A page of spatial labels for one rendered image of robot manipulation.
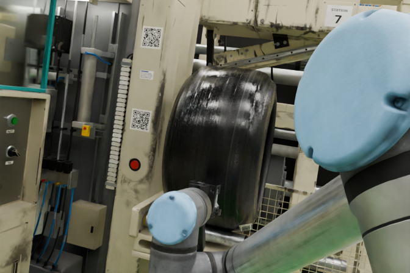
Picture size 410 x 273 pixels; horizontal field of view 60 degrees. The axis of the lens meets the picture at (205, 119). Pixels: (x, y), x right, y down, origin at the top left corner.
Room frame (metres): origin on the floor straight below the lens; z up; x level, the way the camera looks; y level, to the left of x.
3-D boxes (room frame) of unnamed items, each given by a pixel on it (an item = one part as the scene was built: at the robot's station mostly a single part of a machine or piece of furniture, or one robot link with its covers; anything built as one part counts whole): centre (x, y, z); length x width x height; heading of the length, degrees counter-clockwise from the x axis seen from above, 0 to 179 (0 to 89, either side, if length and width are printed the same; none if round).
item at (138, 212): (1.31, 0.13, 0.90); 0.40 x 0.03 x 0.10; 166
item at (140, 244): (1.13, -0.01, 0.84); 0.36 x 0.09 x 0.06; 76
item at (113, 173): (1.30, 0.30, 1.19); 0.05 x 0.04 x 0.48; 166
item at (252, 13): (1.52, -0.24, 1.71); 0.61 x 0.25 x 0.15; 76
